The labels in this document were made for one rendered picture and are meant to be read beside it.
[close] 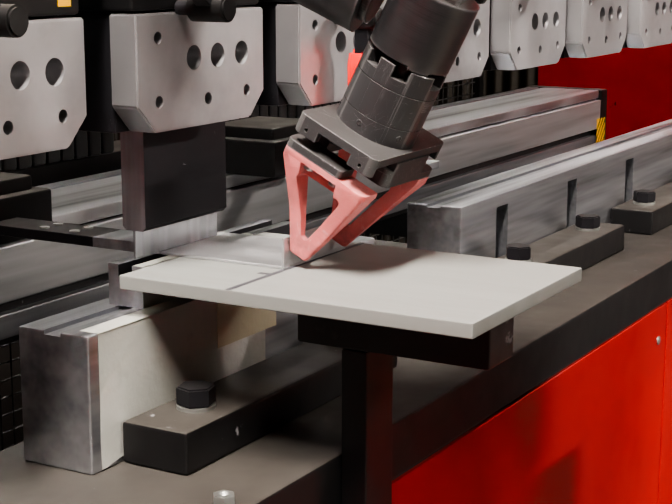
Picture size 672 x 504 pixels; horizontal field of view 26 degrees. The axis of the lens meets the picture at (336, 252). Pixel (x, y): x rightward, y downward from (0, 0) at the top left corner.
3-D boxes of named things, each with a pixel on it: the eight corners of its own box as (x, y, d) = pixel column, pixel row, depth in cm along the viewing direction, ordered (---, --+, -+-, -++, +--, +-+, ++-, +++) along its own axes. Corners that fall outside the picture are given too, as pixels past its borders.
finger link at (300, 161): (243, 235, 100) (295, 117, 96) (297, 218, 106) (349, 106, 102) (319, 289, 97) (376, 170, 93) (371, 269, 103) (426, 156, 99)
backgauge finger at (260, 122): (404, 190, 143) (404, 139, 142) (188, 170, 156) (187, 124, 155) (456, 174, 153) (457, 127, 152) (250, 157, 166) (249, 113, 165)
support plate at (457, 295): (472, 340, 86) (473, 323, 86) (119, 289, 99) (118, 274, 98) (582, 281, 101) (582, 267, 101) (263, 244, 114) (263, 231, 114)
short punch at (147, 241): (146, 260, 102) (142, 125, 100) (123, 257, 103) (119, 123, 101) (226, 236, 111) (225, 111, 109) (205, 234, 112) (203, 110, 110)
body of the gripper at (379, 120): (288, 134, 96) (332, 35, 93) (363, 118, 105) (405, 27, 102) (365, 186, 94) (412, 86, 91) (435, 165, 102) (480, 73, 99)
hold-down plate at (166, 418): (187, 477, 96) (186, 433, 95) (122, 463, 99) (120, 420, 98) (398, 367, 121) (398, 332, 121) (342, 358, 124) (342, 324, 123)
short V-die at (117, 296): (143, 309, 102) (142, 267, 101) (109, 304, 103) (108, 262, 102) (293, 258, 119) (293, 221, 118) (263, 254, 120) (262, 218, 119)
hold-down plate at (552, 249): (523, 302, 144) (523, 272, 143) (473, 296, 146) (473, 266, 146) (624, 249, 169) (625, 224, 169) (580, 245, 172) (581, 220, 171)
